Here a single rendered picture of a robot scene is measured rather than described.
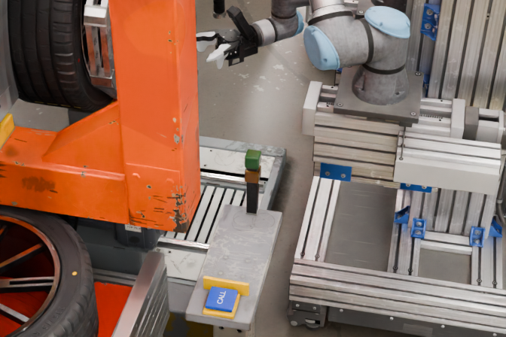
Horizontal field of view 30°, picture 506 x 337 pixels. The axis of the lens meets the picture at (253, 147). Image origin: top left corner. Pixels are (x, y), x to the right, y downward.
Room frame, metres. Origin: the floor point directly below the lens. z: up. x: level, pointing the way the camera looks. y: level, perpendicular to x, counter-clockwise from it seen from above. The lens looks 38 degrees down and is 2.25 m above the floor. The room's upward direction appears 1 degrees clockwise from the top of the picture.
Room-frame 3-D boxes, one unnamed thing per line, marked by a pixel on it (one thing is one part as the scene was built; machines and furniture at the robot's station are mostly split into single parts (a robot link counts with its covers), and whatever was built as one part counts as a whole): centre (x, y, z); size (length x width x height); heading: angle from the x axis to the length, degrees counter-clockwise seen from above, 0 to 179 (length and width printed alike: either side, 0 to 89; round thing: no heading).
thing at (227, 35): (2.34, 0.05, 0.80); 0.12 x 0.08 x 0.09; 123
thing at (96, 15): (2.47, 0.38, 0.85); 0.54 x 0.07 x 0.54; 168
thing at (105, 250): (2.18, 0.47, 0.26); 0.42 x 0.18 x 0.35; 78
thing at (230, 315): (1.65, 0.07, 0.46); 0.08 x 0.08 x 0.01; 78
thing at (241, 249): (1.81, 0.04, 0.44); 0.43 x 0.17 x 0.03; 168
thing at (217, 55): (2.25, 0.10, 0.81); 0.09 x 0.03 x 0.06; 152
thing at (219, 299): (1.65, 0.07, 0.47); 0.07 x 0.07 x 0.02; 78
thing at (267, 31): (2.39, -0.02, 0.81); 0.08 x 0.05 x 0.08; 33
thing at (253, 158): (2.01, 0.00, 0.64); 0.04 x 0.04 x 0.04; 78
